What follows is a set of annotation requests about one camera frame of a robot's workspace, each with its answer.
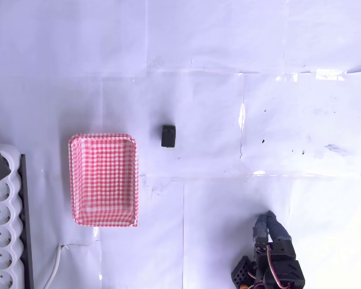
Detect red white black servo wire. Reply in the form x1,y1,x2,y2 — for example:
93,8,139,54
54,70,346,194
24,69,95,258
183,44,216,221
265,244,290,289

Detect white power strip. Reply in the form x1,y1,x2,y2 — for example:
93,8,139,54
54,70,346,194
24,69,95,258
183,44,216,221
0,143,25,289

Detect white power cable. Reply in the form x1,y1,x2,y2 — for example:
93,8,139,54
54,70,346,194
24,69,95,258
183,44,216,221
43,244,64,289

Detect black strip beside power strip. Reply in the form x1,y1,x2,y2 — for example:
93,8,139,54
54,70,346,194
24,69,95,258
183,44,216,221
17,154,35,289

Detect red checkered basket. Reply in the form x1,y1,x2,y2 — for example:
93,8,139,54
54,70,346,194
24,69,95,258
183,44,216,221
68,133,139,228

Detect small black block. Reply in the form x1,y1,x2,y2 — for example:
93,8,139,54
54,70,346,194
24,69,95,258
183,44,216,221
161,124,177,148

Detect white paper table cover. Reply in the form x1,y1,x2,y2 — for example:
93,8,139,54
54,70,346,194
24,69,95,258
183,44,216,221
0,0,361,289

